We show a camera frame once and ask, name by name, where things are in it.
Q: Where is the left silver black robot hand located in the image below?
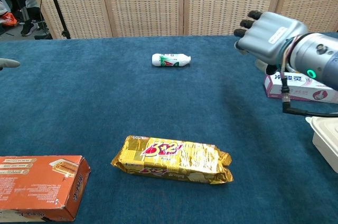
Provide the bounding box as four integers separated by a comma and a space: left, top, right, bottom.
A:
0, 58, 21, 72

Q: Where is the black tripod stand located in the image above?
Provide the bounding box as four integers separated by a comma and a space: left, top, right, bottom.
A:
34, 0, 71, 40

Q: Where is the white pink toothpaste box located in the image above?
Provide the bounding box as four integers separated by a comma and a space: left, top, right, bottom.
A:
264, 72, 338, 104

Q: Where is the beige takeaway food container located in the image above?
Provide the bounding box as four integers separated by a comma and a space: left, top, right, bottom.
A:
305, 115, 338, 174

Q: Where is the orange white bag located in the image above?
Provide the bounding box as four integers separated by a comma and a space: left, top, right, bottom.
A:
0, 12, 18, 27

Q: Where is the blue carpet table cover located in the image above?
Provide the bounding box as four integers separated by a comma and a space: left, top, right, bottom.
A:
0, 32, 338, 224

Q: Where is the black white sneaker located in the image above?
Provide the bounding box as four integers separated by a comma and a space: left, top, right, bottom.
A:
20, 22, 39, 37

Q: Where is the small white drink bottle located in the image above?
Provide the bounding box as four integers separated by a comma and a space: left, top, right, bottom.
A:
152, 53, 192, 68

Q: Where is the orange biscuit carton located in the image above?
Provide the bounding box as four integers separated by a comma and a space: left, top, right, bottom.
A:
0, 154, 92, 222

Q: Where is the gold foil biscuit packet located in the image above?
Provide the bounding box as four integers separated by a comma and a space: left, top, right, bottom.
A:
110, 135, 234, 185

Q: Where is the wicker folding screen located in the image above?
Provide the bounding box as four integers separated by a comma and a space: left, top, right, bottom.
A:
22, 0, 338, 40

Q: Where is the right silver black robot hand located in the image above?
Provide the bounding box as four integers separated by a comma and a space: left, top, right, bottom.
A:
233, 10, 309, 76

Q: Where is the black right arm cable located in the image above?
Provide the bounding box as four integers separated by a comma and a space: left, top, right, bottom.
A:
279, 74, 338, 118

